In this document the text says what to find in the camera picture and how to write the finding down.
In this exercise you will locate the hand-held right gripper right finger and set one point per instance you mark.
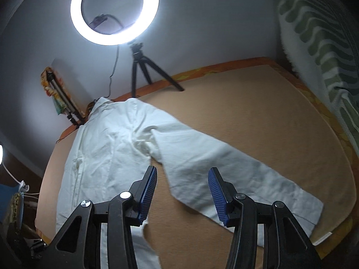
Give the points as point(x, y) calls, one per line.
point(217, 199)

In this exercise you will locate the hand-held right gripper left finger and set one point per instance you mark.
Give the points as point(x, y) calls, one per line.
point(147, 199)

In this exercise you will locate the white shirt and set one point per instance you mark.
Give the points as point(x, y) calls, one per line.
point(112, 145)

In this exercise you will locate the white power adapter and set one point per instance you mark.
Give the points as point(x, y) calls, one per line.
point(23, 186)

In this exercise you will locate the orange patterned bedsheet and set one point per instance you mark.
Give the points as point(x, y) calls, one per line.
point(196, 71)

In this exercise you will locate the folded silver tripod stand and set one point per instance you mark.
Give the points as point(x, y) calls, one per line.
point(60, 95)

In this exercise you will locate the blue panel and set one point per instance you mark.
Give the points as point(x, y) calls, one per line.
point(5, 199)

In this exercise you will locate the colourful patterned cloth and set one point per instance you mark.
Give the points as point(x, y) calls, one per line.
point(46, 81)

